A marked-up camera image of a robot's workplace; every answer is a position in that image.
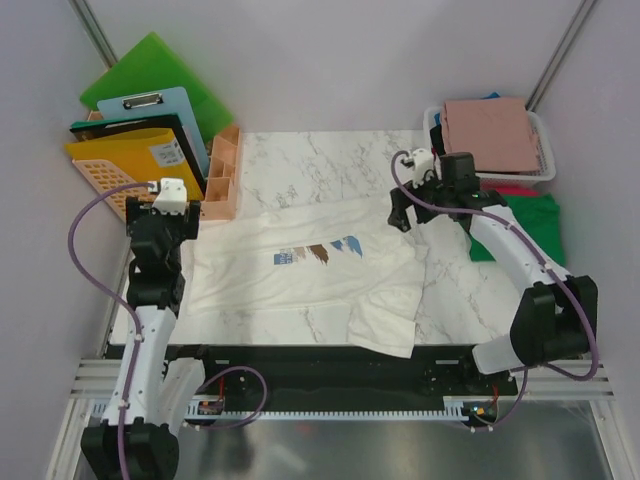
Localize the black folder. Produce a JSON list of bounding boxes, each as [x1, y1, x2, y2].
[[69, 113, 206, 168]]

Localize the white printed t shirt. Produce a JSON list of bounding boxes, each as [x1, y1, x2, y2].
[[182, 195, 427, 358]]

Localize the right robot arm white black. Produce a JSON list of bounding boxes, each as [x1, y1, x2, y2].
[[388, 148, 600, 394]]

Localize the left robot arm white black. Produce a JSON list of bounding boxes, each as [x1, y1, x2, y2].
[[81, 197, 220, 479]]

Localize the white laundry basket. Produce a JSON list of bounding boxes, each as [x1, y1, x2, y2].
[[423, 102, 557, 184]]

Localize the pink folded t shirt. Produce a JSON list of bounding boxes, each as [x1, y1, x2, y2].
[[441, 97, 538, 173]]

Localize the white cable duct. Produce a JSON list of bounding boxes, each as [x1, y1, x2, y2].
[[92, 394, 464, 422]]

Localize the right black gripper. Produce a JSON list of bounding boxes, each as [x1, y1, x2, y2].
[[387, 167, 453, 233]]

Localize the light blue clipboard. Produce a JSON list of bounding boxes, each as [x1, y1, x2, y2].
[[97, 87, 209, 176]]

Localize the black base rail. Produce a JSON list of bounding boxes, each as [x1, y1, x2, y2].
[[159, 342, 581, 414]]

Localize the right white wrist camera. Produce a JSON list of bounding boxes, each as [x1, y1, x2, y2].
[[400, 148, 436, 188]]

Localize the yellow folder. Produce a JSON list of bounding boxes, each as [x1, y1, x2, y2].
[[65, 128, 204, 200]]

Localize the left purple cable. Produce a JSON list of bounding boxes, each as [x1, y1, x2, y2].
[[67, 182, 269, 480]]

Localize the green plastic board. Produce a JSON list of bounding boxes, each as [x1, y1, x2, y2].
[[80, 32, 233, 142]]

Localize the green t shirt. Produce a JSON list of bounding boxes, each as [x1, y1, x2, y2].
[[467, 193, 567, 266]]

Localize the orange mesh file holder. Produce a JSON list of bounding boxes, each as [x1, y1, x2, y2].
[[71, 110, 207, 221]]

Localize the purple cable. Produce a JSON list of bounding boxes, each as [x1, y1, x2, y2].
[[67, 182, 269, 480], [390, 151, 601, 434]]

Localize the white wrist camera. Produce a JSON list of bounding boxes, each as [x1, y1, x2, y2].
[[400, 148, 436, 188], [147, 177, 189, 216]]

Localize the red t shirt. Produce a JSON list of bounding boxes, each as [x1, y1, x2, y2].
[[495, 186, 540, 197]]

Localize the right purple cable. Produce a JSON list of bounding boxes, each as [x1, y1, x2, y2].
[[390, 151, 601, 434]]

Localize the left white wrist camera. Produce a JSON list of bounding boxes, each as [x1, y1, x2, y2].
[[147, 177, 189, 216]]

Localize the peach compartment organizer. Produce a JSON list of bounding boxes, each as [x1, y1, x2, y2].
[[201, 124, 243, 221]]

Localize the black garment in basket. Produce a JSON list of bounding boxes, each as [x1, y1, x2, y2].
[[429, 124, 446, 157]]

